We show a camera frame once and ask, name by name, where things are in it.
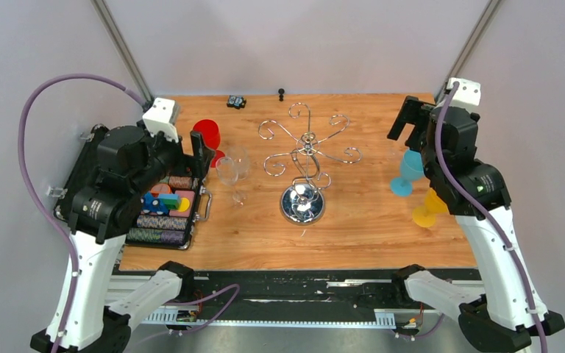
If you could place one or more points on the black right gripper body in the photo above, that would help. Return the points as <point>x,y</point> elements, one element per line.
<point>416,140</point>

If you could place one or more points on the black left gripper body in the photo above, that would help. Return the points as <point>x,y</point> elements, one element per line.
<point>175,162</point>

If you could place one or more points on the clear wine glass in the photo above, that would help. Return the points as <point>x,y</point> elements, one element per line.
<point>228,175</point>

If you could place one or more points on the red wine glass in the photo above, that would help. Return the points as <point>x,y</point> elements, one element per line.
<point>212,137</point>

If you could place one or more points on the blue wine glass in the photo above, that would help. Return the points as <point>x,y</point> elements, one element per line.
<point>410,169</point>

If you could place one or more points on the yellow wine glass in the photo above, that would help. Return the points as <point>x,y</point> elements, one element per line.
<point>425,214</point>

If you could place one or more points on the chrome wine glass rack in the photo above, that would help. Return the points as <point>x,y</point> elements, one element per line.
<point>303,202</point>

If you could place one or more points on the clear ribbed goblet glass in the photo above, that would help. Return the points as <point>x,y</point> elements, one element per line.
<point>240,157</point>

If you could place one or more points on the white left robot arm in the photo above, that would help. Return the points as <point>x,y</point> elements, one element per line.
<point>83,321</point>

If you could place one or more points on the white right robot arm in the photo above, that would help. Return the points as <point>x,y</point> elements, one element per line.
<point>509,312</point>

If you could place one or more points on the small black clip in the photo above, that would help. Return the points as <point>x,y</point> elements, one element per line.
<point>237,102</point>

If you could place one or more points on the black poker chip case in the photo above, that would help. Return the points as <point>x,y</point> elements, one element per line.
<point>129,182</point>

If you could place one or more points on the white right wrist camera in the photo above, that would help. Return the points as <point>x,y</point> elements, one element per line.
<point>467,96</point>

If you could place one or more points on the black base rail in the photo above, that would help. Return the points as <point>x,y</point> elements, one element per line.
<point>306,295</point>

